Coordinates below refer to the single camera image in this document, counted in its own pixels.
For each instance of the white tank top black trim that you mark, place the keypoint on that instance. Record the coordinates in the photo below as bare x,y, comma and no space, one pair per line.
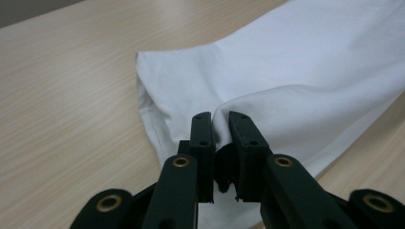
286,63

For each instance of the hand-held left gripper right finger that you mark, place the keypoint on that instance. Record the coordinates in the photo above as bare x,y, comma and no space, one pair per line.
251,165

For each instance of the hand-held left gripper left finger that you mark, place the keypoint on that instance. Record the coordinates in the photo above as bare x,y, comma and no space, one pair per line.
203,165

